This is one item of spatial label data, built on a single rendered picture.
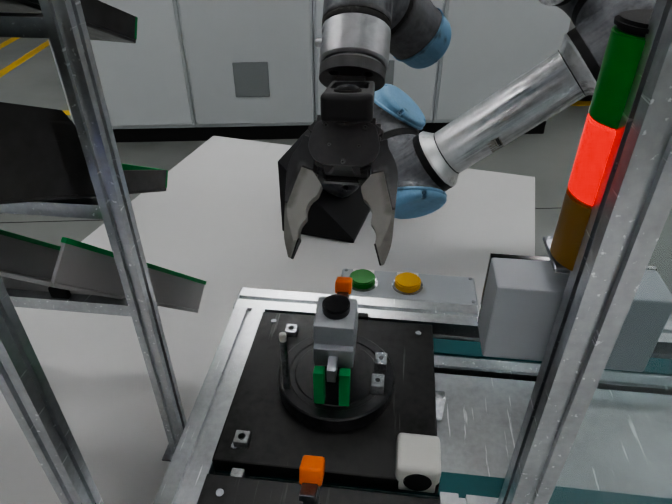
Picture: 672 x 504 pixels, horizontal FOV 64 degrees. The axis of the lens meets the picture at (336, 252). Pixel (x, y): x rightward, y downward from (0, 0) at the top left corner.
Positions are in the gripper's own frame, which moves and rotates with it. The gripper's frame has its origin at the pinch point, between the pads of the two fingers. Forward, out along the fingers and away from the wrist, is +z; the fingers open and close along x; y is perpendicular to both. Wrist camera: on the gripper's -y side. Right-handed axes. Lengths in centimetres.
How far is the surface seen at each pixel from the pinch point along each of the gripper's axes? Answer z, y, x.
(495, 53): -161, 278, -65
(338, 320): 6.9, 4.0, -0.5
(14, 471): 30, 14, 40
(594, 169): -4.0, -20.5, -17.0
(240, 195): -19, 69, 30
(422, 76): -145, 281, -20
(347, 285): 2.8, 12.1, -0.6
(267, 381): 15.3, 13.0, 8.3
